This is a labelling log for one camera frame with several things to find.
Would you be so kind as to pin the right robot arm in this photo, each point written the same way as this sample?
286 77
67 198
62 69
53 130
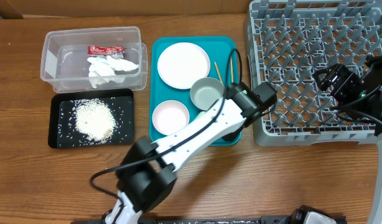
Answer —
360 98

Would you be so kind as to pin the black plastic tray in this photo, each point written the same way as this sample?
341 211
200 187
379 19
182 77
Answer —
57 99

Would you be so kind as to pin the wooden chopstick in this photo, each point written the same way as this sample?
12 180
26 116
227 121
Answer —
231 69
218 72

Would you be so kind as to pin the grey dishwasher rack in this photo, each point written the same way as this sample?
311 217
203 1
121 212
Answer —
286 42

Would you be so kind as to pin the teal serving tray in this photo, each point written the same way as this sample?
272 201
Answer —
218 49

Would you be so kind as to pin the grey bowl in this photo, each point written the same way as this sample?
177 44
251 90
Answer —
205 91

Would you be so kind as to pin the white napkin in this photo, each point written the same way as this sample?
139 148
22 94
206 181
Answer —
102 69

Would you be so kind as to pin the pile of rice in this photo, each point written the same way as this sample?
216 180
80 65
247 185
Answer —
95 121

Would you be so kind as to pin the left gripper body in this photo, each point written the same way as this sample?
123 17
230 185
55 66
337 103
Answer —
232 138

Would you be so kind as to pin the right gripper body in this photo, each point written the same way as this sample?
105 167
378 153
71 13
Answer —
329 81

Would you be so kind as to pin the clear plastic bin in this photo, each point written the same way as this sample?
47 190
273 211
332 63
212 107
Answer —
65 65

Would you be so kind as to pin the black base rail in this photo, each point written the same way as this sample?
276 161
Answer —
263 220

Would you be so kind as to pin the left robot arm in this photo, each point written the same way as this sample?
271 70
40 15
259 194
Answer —
149 171

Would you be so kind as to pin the large white plate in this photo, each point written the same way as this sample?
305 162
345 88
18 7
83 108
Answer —
180 65

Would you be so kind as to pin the red snack wrapper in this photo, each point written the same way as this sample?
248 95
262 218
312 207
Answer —
113 51

